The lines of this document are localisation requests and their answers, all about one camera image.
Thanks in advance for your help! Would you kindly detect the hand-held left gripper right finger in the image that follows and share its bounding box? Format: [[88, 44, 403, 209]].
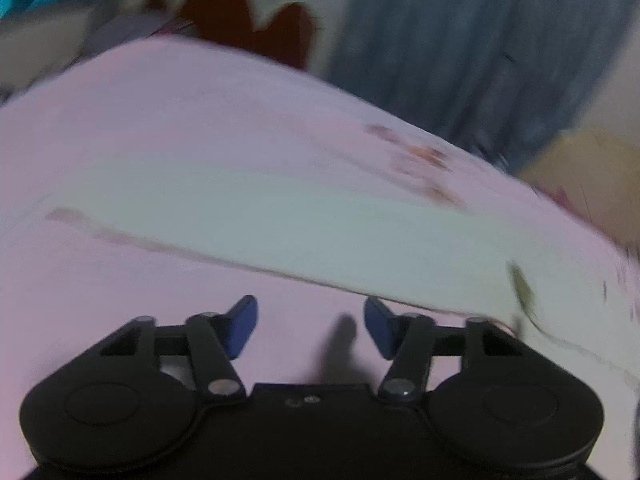
[[364, 295, 524, 406]]

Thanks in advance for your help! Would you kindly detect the blue-grey curtain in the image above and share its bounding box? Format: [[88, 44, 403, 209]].
[[325, 0, 636, 171]]

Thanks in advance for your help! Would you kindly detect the cream arched bed board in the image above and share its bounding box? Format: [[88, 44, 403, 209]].
[[517, 127, 640, 243]]

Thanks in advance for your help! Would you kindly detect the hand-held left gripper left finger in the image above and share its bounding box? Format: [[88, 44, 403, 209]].
[[99, 294, 260, 404]]

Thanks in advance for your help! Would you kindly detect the light green towel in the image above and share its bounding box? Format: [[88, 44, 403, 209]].
[[45, 157, 543, 323]]

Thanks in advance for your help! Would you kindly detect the pink floral bedsheet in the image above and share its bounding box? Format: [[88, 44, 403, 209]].
[[0, 37, 640, 480]]

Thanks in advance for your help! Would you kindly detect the dark red board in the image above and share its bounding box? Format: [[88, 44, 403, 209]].
[[145, 0, 320, 70]]

